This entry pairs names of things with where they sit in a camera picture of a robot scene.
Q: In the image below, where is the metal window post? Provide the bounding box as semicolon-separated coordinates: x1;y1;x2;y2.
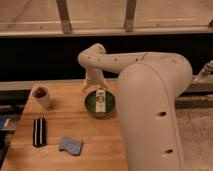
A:
56;0;72;34
124;0;137;32

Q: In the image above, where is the left metal window post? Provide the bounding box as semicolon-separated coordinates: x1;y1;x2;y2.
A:
56;0;72;34

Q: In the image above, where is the blue sponge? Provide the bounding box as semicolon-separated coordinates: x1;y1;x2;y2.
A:
59;137;83;156

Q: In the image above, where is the white green carton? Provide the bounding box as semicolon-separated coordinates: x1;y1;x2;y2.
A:
96;89;106;113

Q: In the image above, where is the white cup with red contents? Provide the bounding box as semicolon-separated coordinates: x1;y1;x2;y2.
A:
32;86;51;108

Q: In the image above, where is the black white striped cloth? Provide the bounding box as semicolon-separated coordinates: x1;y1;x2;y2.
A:
33;117;46;148

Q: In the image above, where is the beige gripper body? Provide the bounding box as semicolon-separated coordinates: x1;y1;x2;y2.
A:
82;78;108;91

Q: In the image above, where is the dark clutter at left edge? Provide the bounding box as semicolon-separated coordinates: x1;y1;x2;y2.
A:
0;105;24;158

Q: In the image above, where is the right metal window post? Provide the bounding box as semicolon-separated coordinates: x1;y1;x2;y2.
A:
124;0;137;32

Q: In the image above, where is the green bowl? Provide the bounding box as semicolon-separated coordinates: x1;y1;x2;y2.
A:
84;89;115;118

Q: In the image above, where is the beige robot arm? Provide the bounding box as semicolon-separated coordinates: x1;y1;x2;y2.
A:
78;43;192;171

